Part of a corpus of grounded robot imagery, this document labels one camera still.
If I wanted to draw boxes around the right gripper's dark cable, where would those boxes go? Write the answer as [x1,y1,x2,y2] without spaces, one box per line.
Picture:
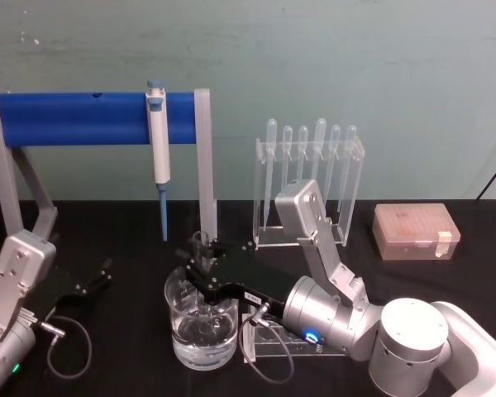
[238,303,295,384]

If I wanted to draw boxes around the clear acrylic pipette rack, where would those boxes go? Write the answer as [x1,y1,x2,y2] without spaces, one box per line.
[253,136,365,250]

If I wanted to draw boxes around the thin black wall cable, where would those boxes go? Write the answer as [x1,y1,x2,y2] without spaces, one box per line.
[476,151,496,202]

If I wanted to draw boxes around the small clear vial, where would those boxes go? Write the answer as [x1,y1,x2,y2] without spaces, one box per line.
[192,231,214,270]

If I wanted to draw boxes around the glass beaker with water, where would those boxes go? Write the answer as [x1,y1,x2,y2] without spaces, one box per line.
[163,265,239,371]

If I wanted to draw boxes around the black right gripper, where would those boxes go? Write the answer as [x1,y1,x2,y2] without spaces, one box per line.
[174,237,302,320]

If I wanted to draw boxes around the grey stand with blue bar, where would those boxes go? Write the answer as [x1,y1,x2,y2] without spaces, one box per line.
[0,88,218,250]

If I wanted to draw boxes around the gripper's dark cable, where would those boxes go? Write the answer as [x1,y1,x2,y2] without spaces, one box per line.
[238,303,295,384]
[36,315,93,382]

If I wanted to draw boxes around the left gripper's dark cable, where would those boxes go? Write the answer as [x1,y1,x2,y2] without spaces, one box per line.
[36,315,93,382]

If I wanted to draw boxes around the white micropipette with blue tip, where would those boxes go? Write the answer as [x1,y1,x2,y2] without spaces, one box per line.
[145,79,172,242]

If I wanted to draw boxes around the black table cloth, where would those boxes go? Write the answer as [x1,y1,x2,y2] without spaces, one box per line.
[0,198,496,397]

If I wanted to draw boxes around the translucent pipette tip box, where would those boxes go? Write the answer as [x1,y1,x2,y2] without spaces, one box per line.
[372,203,462,262]

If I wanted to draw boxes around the clear acrylic tube rack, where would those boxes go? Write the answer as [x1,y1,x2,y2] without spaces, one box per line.
[240,311,346,365]

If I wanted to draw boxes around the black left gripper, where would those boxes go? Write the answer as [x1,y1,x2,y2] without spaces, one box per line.
[26,232,114,322]

